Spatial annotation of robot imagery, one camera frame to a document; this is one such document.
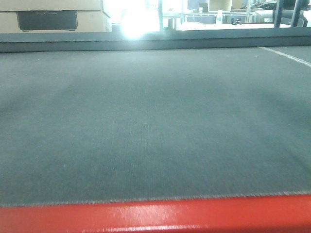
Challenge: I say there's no black conveyor side frame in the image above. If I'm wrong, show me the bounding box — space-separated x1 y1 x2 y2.
0 27 311 53

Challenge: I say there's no white table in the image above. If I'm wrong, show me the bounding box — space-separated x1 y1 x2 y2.
177 22 311 31

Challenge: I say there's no cardboard box with black print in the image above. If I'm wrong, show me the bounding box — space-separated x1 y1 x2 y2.
0 0 112 33

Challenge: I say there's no red conveyor edge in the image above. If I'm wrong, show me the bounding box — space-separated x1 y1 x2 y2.
0 195 311 233

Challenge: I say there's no green conveyor belt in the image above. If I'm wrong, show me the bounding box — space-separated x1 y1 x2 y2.
0 46 311 207

